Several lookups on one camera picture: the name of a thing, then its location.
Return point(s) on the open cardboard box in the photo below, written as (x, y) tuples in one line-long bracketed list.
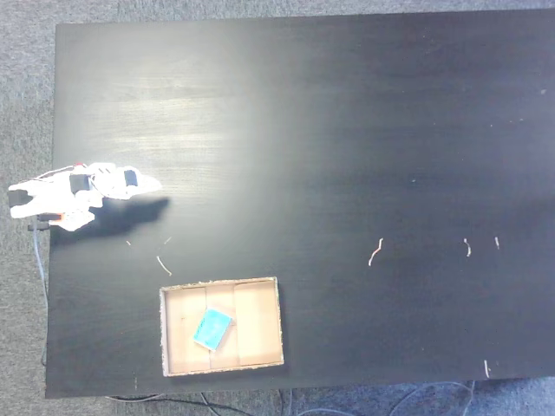
[(256, 326)]

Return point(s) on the green block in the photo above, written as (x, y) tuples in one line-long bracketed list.
[(212, 328)]

